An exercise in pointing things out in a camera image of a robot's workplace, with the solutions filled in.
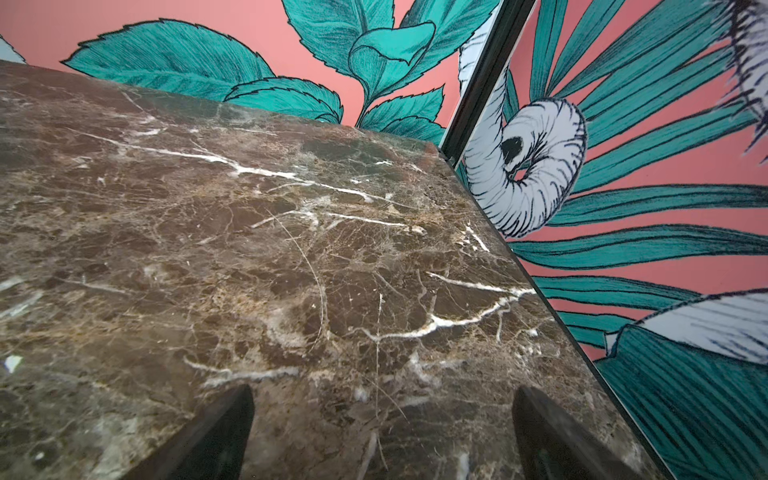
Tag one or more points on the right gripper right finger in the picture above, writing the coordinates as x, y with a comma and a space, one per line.
553, 445

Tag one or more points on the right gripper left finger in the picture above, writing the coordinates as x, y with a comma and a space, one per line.
209, 446

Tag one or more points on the right black frame post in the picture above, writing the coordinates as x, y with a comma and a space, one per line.
482, 59

